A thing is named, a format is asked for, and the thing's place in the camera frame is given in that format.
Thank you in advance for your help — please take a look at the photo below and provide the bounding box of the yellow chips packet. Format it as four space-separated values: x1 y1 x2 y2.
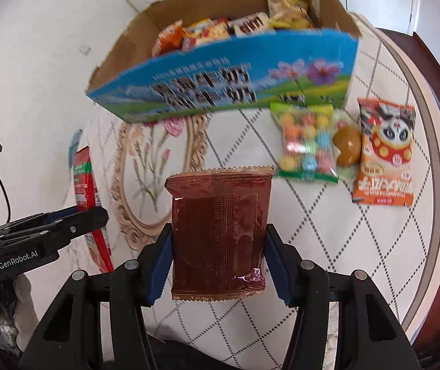
262 0 315 30

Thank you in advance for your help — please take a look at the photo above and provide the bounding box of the black cable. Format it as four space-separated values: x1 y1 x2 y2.
0 175 13 222

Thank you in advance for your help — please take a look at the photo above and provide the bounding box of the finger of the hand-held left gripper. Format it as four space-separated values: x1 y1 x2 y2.
0 206 110 257
0 207 84 236

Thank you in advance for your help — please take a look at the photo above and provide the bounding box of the brown snack packet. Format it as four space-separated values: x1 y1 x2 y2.
165 166 275 302

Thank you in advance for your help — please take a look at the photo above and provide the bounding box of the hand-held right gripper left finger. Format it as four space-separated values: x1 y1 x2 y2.
19 221 174 370

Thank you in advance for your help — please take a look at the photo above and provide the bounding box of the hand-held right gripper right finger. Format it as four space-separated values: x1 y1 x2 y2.
264 223 423 370

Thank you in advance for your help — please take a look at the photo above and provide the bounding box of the red yellow noodle packet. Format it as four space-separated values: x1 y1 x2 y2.
181 17 231 51

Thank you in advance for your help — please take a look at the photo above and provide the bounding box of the white diamond printed blanket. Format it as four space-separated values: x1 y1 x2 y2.
64 11 440 370

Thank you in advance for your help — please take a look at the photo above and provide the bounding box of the cardboard box blue print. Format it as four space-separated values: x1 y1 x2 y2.
85 0 360 124

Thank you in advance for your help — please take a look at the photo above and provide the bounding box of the orange panda snack packet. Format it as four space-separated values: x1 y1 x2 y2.
351 98 417 207
151 21 187 57

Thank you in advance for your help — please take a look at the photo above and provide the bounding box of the white wafer packet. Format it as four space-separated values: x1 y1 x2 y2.
229 12 273 38

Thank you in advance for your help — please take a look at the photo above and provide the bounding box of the packaged brown braised egg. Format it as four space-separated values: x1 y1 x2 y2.
332 110 363 180

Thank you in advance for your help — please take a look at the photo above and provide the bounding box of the colourful candy bag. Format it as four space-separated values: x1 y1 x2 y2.
269 102 339 184

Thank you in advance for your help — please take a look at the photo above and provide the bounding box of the long red snack packet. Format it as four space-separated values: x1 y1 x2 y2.
72 146 115 273

